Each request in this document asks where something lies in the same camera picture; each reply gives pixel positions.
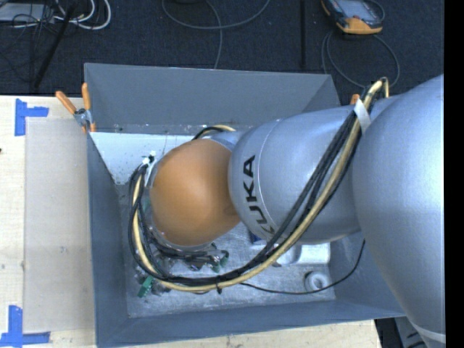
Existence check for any white ring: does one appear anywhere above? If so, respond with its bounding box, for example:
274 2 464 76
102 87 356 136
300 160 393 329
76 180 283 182
303 270 330 292

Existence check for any grey metal bin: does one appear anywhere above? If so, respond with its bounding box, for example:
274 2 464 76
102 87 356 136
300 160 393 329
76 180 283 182
83 62 407 348

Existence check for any white and blue bottle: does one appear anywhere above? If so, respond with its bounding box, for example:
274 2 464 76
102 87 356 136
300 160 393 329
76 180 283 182
248 230 332 268

